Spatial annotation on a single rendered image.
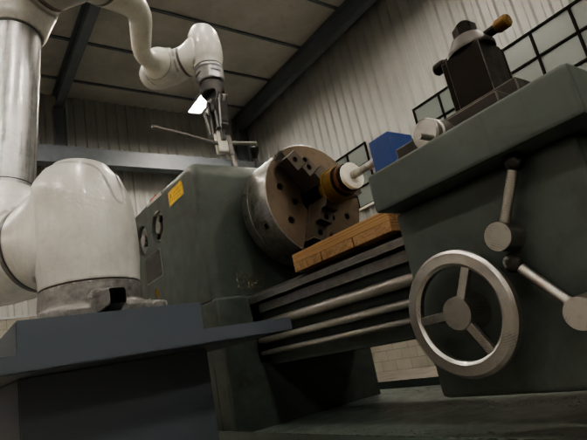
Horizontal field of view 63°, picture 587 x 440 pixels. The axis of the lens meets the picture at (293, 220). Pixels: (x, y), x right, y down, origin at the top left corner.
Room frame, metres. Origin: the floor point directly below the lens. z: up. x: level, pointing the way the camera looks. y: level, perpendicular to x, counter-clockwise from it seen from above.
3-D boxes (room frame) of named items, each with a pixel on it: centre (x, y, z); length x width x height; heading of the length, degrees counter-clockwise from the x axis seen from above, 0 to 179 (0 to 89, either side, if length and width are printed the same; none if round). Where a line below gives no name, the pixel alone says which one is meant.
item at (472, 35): (0.73, -0.35, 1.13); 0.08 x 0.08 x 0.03
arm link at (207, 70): (1.35, 0.17, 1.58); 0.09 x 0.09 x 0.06
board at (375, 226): (1.05, -0.21, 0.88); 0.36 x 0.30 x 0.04; 128
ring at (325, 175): (1.16, -0.13, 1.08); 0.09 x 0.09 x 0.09; 38
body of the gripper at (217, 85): (1.35, 0.17, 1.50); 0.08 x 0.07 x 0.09; 38
